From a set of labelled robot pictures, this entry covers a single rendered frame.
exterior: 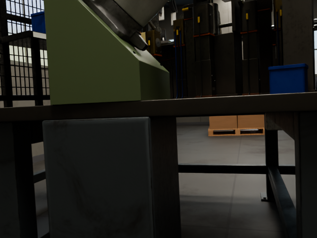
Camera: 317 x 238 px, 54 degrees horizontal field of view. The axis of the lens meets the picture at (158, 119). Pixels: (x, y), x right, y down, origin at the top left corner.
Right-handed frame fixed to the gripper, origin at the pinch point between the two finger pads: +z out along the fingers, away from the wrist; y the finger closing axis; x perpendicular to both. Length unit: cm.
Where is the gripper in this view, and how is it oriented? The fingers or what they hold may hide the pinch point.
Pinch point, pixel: (167, 21)
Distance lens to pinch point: 179.7
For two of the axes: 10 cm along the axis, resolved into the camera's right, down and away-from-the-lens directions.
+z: 0.5, 10.0, 0.5
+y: 5.2, -0.7, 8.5
